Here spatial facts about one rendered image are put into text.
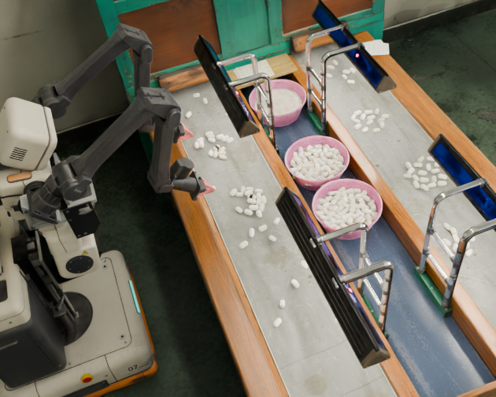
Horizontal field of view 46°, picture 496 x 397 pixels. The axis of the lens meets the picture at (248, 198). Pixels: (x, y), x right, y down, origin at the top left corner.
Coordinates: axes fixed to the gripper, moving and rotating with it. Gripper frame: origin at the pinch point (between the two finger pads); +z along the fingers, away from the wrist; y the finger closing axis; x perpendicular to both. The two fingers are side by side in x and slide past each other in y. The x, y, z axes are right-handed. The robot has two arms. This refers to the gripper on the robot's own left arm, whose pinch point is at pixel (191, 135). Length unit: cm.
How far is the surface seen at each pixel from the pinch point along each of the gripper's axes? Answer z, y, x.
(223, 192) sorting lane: 7.7, -30.7, 3.0
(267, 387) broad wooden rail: -3, -115, 9
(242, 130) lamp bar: -6.4, -35.3, -29.4
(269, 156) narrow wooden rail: 23.9, -21.5, -14.4
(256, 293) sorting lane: 5, -81, 6
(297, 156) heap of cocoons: 35.2, -23.4, -19.7
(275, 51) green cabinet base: 43, 43, -35
